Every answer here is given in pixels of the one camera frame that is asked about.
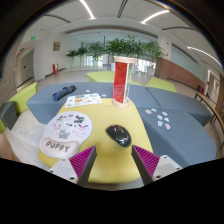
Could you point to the long grey bench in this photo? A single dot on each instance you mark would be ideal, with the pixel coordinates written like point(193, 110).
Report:
point(43, 106)

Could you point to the group of potted green plants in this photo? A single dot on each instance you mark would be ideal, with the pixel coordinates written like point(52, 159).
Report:
point(123, 46)

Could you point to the green exit sign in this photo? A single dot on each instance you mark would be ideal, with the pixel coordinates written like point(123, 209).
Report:
point(33, 37)

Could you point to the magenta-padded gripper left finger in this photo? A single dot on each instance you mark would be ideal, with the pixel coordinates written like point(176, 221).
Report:
point(66, 168)

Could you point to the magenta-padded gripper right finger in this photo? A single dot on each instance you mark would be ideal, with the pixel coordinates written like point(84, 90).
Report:
point(163, 166)

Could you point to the brown wall plaque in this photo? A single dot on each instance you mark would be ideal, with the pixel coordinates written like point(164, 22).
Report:
point(57, 46)

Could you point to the dark grey seat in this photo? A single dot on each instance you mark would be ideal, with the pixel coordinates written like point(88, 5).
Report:
point(8, 115)

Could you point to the lime green sofa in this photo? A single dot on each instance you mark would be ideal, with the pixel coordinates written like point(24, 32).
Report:
point(23, 97)

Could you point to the long lime green bench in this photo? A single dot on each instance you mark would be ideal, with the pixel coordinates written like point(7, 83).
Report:
point(100, 76)

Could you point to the wooden framed chair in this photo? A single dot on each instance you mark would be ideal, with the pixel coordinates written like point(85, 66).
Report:
point(213, 115)

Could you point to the short lime green bench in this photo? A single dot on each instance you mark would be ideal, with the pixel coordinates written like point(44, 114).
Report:
point(160, 85)

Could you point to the group of strip ceiling lights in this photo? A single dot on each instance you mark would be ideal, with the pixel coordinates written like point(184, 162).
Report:
point(153, 16)

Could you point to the black computer mouse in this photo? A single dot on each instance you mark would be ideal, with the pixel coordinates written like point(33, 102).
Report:
point(118, 135)

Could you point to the red tower with wooden ends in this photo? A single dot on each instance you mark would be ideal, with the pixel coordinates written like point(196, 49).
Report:
point(120, 80)

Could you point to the red fire equipment box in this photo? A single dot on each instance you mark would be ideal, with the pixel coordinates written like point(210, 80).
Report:
point(55, 68)

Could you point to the white cartoon puppy mouse pad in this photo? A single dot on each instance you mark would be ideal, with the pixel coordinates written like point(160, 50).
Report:
point(66, 128)

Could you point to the white sticker sheet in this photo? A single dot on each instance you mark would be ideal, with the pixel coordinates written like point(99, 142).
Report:
point(83, 100)

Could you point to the grey door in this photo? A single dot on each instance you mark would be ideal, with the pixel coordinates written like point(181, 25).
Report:
point(27, 68)

